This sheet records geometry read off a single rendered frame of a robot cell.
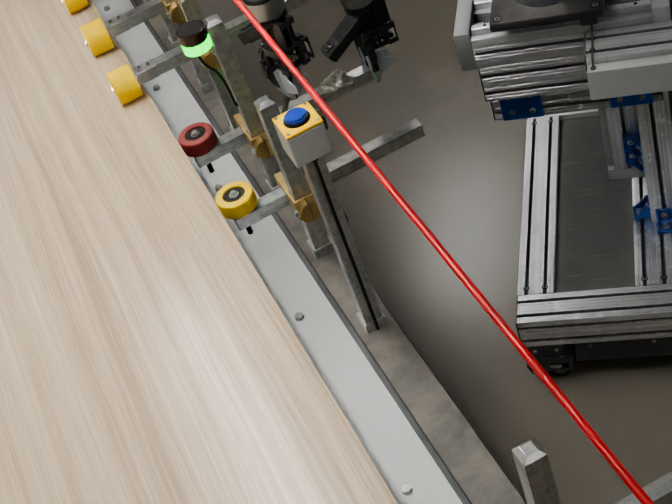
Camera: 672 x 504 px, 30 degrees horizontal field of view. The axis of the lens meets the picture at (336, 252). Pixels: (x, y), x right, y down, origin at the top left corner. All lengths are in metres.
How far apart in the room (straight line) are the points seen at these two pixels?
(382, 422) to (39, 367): 0.65
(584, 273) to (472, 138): 0.92
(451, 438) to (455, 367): 1.04
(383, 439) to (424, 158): 1.66
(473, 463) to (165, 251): 0.74
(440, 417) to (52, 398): 0.70
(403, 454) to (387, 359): 0.18
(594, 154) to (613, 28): 0.90
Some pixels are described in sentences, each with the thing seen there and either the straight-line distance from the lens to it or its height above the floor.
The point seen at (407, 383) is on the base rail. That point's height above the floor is 0.70.
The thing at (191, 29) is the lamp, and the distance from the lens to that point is 2.56.
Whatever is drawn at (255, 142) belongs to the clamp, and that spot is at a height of 0.86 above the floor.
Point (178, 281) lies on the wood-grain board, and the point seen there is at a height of 0.90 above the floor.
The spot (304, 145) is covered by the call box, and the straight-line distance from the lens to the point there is 2.11.
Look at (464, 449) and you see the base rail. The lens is 2.22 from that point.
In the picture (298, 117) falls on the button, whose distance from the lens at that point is 2.10.
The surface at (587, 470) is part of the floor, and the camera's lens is 3.02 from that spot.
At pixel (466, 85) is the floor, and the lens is 4.12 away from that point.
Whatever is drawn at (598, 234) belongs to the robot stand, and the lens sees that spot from 3.21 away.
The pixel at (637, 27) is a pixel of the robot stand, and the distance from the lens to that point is 2.57.
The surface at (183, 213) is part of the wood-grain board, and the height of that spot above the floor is 0.90.
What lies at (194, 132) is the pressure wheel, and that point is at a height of 0.91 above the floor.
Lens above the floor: 2.46
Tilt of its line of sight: 42 degrees down
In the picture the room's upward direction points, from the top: 21 degrees counter-clockwise
